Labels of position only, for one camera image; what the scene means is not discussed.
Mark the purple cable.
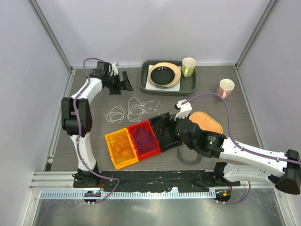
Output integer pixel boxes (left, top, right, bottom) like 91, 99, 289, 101
132, 128, 158, 153

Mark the red plastic bin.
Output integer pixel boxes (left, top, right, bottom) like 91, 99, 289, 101
127, 120, 161, 161

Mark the black plastic bin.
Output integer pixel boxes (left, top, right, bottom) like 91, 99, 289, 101
149, 112, 182, 152

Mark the orange cable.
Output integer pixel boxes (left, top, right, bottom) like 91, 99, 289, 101
110, 135, 135, 163

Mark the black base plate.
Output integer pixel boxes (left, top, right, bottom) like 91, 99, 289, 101
72, 170, 241, 193

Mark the yellow plastic bin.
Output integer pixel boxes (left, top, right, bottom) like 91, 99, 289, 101
105, 128, 139, 170

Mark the aluminium front rail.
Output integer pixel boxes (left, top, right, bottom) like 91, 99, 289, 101
30, 172, 274, 203

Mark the aluminium frame post right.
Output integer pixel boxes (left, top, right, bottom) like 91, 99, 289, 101
235, 0, 279, 69

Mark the aluminium frame post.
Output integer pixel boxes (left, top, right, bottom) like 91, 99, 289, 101
28, 0, 76, 76
235, 0, 279, 69

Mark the aluminium frame post left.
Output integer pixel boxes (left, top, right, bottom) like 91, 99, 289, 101
28, 0, 76, 76

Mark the pink mug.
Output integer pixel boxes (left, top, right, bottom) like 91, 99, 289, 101
216, 79, 235, 99

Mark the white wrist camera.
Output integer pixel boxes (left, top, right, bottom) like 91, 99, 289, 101
111, 62, 119, 75
174, 99, 192, 121

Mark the dark green tray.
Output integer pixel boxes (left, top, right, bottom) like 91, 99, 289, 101
140, 60, 197, 96

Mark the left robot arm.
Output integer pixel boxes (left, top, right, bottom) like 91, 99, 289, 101
61, 57, 134, 188

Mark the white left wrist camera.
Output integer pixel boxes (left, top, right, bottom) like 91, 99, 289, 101
111, 62, 119, 75

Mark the blue plate under plate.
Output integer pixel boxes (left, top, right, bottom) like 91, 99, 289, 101
155, 85, 170, 89

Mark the woven orange basket tray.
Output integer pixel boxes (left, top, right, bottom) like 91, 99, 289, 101
189, 111, 223, 134

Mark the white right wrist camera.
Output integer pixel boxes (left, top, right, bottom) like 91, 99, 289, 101
174, 99, 192, 121

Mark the white paper sheet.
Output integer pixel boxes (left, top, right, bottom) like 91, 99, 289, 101
145, 65, 181, 91

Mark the green mug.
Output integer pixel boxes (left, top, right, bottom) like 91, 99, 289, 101
181, 57, 196, 78

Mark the grey coiled cable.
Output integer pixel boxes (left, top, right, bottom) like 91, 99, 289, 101
176, 144, 204, 166

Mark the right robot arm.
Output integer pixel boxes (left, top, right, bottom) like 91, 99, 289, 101
175, 118, 301, 195

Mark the white cable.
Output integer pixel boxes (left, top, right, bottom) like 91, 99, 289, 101
105, 97, 160, 124

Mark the tan rimmed black plate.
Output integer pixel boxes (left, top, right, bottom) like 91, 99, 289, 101
148, 62, 182, 87

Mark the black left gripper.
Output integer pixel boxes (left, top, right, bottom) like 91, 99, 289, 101
106, 72, 134, 96

